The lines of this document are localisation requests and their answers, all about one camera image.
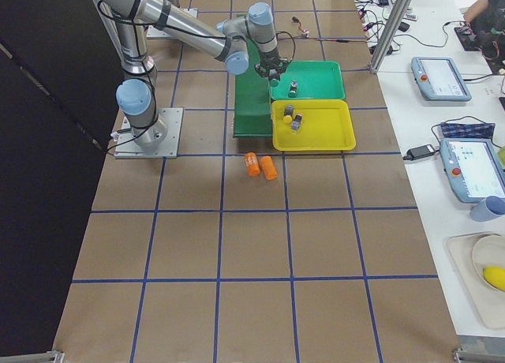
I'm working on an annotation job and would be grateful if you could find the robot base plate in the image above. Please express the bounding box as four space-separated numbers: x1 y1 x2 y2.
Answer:
114 107 184 159
146 8 198 39

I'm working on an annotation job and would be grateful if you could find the beige bowl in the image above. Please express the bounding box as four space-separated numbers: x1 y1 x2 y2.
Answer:
471 235 504 292

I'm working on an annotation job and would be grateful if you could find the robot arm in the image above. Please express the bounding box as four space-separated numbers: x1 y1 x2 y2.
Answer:
94 0 290 159

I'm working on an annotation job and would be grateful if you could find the yellow lemon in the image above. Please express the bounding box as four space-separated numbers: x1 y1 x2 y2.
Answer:
483 266 505 290

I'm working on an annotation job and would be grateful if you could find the yellow plastic tray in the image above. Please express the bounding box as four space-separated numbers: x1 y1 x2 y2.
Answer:
271 99 356 152

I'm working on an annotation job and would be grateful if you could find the green plastic tray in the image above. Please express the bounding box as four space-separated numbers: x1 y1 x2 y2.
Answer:
270 61 346 101

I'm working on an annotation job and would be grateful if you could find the blue patterned cloth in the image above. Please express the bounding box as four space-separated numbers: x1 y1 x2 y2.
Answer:
440 122 496 140

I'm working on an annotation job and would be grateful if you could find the red black wire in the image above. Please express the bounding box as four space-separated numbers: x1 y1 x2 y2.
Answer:
275 21 372 45

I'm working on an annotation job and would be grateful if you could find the teach pendant tablet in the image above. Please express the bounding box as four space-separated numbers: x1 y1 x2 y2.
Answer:
440 138 504 204
410 57 472 102

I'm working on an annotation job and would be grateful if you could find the green conveyor belt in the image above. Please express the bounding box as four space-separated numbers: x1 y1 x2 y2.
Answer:
234 40 272 138

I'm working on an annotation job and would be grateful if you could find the plain orange cylinder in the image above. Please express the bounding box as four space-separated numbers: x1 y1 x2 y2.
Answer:
259 155 278 181

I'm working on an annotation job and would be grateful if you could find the black power adapter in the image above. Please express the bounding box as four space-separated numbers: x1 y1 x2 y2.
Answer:
403 144 436 161

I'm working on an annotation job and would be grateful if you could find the beige tray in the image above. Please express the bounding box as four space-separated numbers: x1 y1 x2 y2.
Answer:
447 232 504 330

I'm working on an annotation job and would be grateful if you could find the orange cylinder marked 4680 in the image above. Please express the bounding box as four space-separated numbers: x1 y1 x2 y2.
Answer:
244 152 260 177

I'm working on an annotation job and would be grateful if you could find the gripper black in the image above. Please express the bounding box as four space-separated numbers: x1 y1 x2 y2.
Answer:
255 53 288 79

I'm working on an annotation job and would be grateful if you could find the blue plastic cup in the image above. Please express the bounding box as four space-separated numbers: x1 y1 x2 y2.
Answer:
469 196 504 222

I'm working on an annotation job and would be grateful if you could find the aluminium frame post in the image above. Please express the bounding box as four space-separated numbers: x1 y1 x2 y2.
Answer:
369 0 411 73

